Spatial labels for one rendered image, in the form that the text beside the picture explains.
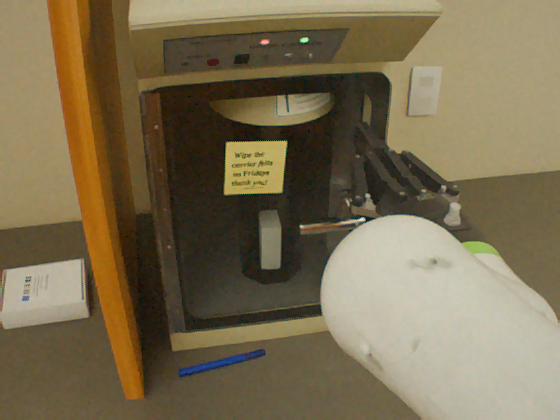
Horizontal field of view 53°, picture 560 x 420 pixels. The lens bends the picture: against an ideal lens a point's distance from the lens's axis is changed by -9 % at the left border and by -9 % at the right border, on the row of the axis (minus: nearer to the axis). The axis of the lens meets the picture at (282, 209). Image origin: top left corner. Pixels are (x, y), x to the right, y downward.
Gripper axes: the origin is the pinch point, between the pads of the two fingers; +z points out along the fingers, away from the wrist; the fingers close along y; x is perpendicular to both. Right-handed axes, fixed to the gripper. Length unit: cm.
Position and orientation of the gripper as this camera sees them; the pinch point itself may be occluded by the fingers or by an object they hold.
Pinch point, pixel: (368, 145)
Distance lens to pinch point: 76.5
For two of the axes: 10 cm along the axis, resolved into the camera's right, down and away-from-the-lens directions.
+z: -2.1, -5.6, 8.0
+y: -9.8, 1.1, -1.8
